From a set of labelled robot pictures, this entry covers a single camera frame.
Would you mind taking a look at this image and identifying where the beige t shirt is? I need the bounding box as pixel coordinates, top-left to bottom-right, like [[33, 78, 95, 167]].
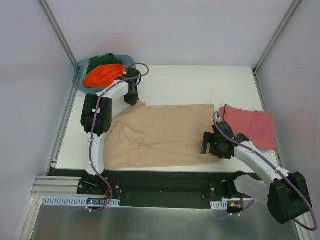
[[104, 101, 220, 170]]

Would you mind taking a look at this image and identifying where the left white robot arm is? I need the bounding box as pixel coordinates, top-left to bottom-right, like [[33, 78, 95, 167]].
[[77, 67, 142, 195]]

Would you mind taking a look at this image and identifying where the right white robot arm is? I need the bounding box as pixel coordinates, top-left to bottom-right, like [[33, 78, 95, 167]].
[[200, 121, 312, 224]]

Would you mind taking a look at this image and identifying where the orange t shirt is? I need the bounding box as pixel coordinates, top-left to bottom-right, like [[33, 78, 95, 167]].
[[82, 64, 125, 88]]

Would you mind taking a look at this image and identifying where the folded red t shirt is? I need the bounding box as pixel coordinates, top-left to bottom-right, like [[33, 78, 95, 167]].
[[220, 104, 277, 150]]

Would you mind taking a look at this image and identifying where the green t shirt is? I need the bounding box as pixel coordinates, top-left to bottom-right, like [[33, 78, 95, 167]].
[[86, 53, 123, 75]]

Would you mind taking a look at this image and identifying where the teal plastic basket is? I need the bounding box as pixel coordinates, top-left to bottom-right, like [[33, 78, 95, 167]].
[[72, 55, 135, 94]]

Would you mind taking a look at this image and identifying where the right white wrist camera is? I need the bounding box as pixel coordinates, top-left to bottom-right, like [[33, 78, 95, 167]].
[[215, 116, 224, 123]]

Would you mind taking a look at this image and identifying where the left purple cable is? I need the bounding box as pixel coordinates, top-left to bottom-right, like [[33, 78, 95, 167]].
[[86, 62, 151, 213]]

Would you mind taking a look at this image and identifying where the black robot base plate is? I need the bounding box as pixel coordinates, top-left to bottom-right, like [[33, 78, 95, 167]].
[[48, 168, 231, 209]]

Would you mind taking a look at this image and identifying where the left aluminium frame post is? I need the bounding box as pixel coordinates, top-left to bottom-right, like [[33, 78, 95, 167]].
[[37, 0, 77, 67]]

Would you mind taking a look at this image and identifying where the aluminium frame post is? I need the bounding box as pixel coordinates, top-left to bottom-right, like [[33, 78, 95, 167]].
[[37, 0, 77, 67], [252, 0, 303, 76]]

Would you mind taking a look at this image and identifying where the right aluminium frame post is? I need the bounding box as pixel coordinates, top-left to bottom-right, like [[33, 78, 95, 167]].
[[252, 0, 303, 76]]

